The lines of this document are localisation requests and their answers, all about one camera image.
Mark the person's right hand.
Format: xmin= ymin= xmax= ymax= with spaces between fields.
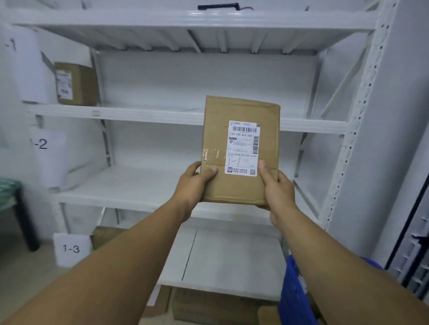
xmin=258 ymin=159 xmax=299 ymax=227

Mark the person's left hand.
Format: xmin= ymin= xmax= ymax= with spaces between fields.
xmin=171 ymin=160 xmax=219 ymax=223

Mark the white metal shelf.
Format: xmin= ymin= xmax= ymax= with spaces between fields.
xmin=0 ymin=0 xmax=401 ymax=302

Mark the tall brown parcel white label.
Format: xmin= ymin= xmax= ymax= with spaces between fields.
xmin=201 ymin=95 xmax=281 ymax=207

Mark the blue plastic crate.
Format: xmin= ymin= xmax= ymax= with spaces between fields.
xmin=278 ymin=255 xmax=383 ymax=325

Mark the green printed cardboard box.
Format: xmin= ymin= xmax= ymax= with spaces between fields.
xmin=90 ymin=226 xmax=128 ymax=250

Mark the brown parcel marked 7936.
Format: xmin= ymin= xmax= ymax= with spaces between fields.
xmin=55 ymin=62 xmax=100 ymax=107

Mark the person's right forearm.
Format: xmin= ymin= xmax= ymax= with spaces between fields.
xmin=273 ymin=206 xmax=429 ymax=325

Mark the person's left forearm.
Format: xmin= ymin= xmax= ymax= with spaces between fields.
xmin=0 ymin=200 xmax=185 ymax=325

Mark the torn brown cardboard sheet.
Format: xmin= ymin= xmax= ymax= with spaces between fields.
xmin=142 ymin=284 xmax=172 ymax=319

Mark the flattened brown cardboard sheet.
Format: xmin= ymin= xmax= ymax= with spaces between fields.
xmin=172 ymin=287 xmax=279 ymax=325

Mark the white paper shelf label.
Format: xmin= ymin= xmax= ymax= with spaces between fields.
xmin=32 ymin=130 xmax=67 ymax=188
xmin=0 ymin=26 xmax=47 ymax=103
xmin=53 ymin=233 xmax=92 ymax=268

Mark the white standing air conditioner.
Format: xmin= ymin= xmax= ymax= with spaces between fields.
xmin=370 ymin=124 xmax=429 ymax=299

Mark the black flat device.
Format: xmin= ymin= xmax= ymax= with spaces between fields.
xmin=198 ymin=2 xmax=240 ymax=11

